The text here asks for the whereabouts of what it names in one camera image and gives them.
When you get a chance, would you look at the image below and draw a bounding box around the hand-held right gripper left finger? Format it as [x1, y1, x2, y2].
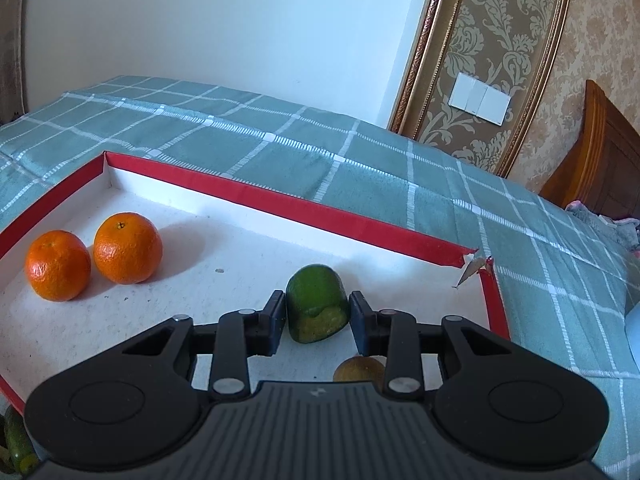
[120, 290, 287, 402]

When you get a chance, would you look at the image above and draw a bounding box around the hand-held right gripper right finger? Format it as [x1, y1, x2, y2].
[348, 290, 513, 402]

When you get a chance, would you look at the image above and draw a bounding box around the brown round longan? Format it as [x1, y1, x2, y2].
[333, 356, 387, 384]

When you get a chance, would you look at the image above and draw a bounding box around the green cucumber chunk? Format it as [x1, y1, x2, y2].
[285, 264, 349, 345]
[0, 404, 40, 476]

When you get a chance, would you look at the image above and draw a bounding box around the red cardboard box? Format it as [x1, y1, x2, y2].
[0, 150, 512, 406]

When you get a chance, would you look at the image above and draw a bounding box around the orange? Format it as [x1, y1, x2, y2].
[93, 212, 164, 285]
[26, 230, 92, 302]

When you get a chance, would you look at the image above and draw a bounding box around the green checked bedsheet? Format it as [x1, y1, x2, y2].
[0, 76, 640, 480]

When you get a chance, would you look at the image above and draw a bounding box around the pink cloth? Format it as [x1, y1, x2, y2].
[565, 199, 640, 261]

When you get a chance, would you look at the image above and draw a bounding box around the white pitcher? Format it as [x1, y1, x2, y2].
[624, 302, 640, 376]

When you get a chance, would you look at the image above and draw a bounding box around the wooden headboard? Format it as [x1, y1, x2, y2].
[539, 79, 640, 221]

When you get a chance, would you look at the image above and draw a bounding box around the white wall switch panel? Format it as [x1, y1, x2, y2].
[449, 72, 512, 126]

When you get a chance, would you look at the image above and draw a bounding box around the gold framed ornate wall panel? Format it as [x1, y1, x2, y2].
[387, 0, 576, 178]

